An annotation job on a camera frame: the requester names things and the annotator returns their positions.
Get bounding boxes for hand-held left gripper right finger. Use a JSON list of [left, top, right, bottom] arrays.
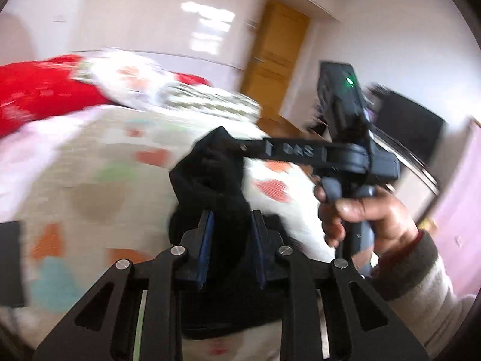
[[250, 208, 430, 361]]

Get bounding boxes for green patterned bolster pillow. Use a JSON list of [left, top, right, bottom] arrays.
[[160, 83, 263, 123]]

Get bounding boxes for black pants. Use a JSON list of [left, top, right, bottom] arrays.
[[167, 126, 296, 341]]

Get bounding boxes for white glossy wardrobe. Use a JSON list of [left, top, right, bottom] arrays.
[[79, 0, 271, 72]]

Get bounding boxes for floral leaf print pillow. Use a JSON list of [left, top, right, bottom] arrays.
[[77, 50, 177, 111]]

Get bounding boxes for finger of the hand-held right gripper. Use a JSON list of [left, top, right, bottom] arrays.
[[225, 136, 329, 168]]

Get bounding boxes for person's right hand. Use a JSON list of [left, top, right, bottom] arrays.
[[314, 184, 419, 258]]

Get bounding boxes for white fleece blanket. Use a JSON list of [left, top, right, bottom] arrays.
[[0, 103, 113, 222]]

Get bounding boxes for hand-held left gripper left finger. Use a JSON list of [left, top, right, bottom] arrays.
[[34, 210, 216, 361]]

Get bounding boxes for wooden door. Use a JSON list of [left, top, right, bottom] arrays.
[[240, 0, 311, 121]]

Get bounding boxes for quilted heart patterned bedspread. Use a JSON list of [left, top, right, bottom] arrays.
[[0, 107, 339, 361]]

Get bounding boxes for black flat phone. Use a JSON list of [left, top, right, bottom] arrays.
[[0, 221, 26, 307]]

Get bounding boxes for black television screen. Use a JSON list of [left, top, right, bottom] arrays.
[[370, 87, 448, 168]]

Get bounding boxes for red embroidered pillow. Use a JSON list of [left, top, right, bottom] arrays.
[[0, 54, 211, 138]]

